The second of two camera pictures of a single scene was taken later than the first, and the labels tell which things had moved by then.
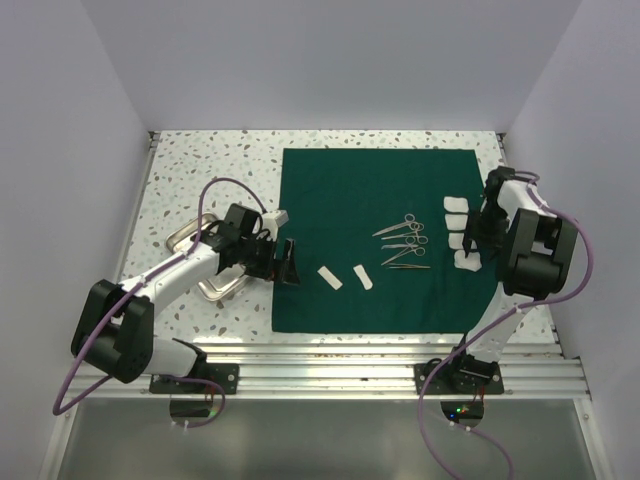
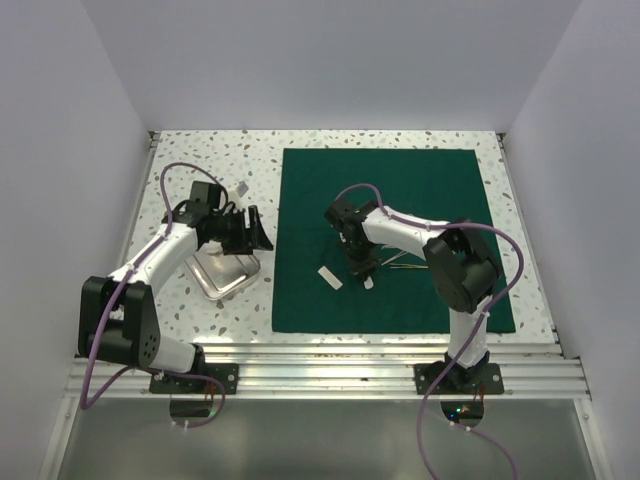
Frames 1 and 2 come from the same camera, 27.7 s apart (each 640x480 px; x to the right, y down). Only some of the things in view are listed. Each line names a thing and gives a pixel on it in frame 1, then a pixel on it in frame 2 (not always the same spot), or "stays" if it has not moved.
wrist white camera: [274, 218] to [233, 197]
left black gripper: [266, 271] to [248, 238]
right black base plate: [460, 378] stays
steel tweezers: [407, 266] stays
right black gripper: [492, 242] to [362, 269]
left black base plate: [224, 374] stays
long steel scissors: [419, 251] stays
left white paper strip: [330, 277] stays
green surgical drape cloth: [370, 243] stays
